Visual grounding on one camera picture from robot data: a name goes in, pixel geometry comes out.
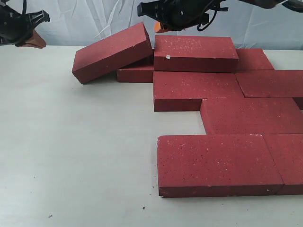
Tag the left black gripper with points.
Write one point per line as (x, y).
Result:
(19, 28)

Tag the white fabric backdrop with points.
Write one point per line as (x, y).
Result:
(83, 22)

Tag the red brick back right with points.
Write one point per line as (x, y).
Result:
(253, 59)

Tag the red brick under back stack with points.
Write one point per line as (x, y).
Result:
(138, 72)

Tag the red brick middle row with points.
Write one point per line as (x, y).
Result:
(251, 116)

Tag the red brick front right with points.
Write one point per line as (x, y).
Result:
(287, 153)

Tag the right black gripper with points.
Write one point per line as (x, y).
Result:
(175, 15)

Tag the red brick with white specks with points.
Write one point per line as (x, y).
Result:
(184, 91)

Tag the red brick row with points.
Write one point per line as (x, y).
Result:
(271, 83)
(251, 116)

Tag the red brick front left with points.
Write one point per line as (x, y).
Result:
(215, 166)

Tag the red brick stacked at back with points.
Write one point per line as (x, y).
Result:
(195, 54)

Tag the red brick right row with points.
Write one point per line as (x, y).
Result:
(271, 83)

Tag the red brick leaning far left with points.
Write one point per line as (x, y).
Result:
(112, 53)

